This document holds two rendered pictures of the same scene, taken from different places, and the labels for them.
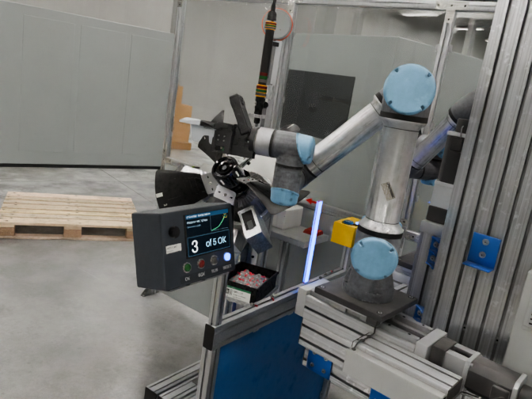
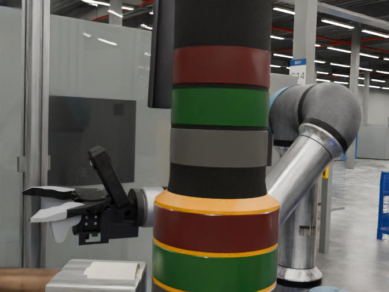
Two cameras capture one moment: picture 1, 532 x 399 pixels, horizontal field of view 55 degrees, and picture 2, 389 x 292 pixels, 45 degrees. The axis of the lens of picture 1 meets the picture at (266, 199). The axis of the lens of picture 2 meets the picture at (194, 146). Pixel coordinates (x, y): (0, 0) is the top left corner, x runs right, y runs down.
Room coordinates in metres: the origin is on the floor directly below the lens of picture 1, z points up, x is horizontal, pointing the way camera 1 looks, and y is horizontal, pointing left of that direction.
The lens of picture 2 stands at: (2.07, 0.25, 1.60)
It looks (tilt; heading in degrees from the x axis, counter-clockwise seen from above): 3 degrees down; 271
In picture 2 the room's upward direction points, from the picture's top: 2 degrees clockwise
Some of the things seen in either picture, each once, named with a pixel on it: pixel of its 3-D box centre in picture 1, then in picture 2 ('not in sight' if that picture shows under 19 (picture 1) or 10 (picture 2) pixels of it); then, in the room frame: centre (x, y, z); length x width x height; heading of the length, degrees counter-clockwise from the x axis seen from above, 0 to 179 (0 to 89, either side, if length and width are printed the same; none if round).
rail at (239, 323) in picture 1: (291, 299); not in sight; (1.77, -0.15, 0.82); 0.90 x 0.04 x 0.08; 145
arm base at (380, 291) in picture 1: (370, 276); not in sight; (1.41, -0.34, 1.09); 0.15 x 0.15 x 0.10
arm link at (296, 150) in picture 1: (292, 148); not in sight; (1.34, -0.05, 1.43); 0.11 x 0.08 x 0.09; 76
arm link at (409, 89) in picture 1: (391, 174); not in sight; (1.28, -0.30, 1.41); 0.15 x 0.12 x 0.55; 166
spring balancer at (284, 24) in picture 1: (277, 24); not in sight; (2.78, 0.08, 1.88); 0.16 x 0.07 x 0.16; 90
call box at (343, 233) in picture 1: (351, 233); not in sight; (2.09, -0.38, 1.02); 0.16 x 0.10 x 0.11; 145
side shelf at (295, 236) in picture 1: (287, 231); not in sight; (2.57, -0.14, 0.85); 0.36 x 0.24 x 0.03; 55
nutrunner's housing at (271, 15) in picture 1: (264, 65); not in sight; (2.06, 0.08, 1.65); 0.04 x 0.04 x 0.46
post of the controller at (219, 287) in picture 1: (218, 294); not in sight; (1.42, 0.10, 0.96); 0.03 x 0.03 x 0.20; 55
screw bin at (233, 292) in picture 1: (247, 283); not in sight; (1.81, 0.02, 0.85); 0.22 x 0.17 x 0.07; 160
